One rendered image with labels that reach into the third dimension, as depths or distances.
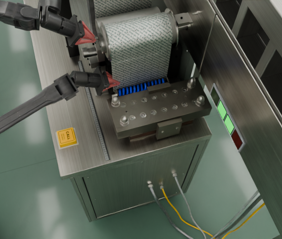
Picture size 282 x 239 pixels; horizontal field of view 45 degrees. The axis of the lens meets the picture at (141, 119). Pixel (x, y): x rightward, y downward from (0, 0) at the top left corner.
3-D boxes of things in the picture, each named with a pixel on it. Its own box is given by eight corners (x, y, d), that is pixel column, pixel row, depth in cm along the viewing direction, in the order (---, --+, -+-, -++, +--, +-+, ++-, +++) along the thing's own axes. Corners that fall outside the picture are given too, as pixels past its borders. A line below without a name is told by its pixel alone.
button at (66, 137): (57, 133, 146) (56, 131, 144) (73, 129, 147) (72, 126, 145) (60, 148, 142) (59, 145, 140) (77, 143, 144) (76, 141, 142)
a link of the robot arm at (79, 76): (73, 83, 124) (73, 68, 125) (66, 87, 130) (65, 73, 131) (90, 85, 128) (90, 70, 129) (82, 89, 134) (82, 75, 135)
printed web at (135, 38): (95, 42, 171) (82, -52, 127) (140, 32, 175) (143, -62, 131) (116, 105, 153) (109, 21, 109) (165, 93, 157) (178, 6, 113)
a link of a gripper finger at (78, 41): (91, 51, 125) (69, 43, 119) (87, 37, 129) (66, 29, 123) (101, 39, 122) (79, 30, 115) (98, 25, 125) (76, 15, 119)
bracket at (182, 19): (173, 18, 130) (173, 13, 128) (187, 14, 131) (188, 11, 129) (177, 27, 127) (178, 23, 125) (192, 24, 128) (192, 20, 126)
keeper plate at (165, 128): (155, 135, 145) (157, 123, 136) (177, 129, 147) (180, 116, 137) (157, 141, 144) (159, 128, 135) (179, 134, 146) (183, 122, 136)
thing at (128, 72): (113, 91, 144) (111, 62, 127) (165, 78, 148) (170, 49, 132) (113, 92, 143) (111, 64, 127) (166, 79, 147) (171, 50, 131)
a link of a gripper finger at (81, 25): (91, 53, 125) (69, 45, 119) (88, 40, 128) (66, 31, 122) (102, 41, 121) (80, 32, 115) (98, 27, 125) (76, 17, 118)
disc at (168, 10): (161, 26, 140) (166, -1, 126) (163, 25, 140) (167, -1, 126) (173, 55, 134) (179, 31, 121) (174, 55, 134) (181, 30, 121)
